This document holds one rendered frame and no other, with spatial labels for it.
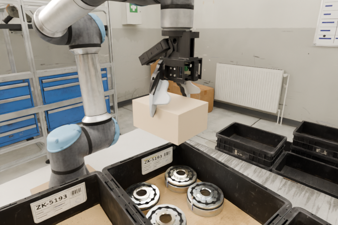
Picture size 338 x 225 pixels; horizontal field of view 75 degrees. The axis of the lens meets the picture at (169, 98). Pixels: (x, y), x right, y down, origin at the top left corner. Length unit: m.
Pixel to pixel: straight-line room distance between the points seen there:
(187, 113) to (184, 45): 0.15
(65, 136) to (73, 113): 1.73
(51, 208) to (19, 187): 0.47
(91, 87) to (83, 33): 0.20
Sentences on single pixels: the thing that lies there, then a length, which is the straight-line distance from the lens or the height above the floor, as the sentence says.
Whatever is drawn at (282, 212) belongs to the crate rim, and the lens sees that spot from 0.59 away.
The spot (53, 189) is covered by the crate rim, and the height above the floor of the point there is 0.93.
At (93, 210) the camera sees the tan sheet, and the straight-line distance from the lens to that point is 0.71.
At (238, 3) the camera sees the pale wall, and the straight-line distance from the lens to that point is 3.67.
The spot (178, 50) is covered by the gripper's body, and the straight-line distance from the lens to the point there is 0.51.
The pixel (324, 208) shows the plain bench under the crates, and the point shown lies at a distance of 1.03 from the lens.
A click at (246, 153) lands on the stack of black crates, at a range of 1.56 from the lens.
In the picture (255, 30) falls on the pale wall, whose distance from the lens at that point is 3.52.
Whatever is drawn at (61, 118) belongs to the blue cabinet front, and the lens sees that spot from 2.53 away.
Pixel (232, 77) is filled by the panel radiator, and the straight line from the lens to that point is 3.58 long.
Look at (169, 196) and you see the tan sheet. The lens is 0.72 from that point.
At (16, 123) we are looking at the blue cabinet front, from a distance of 2.42.
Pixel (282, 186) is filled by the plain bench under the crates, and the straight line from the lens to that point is 1.06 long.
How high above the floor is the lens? 1.31
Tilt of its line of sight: 18 degrees down
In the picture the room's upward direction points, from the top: straight up
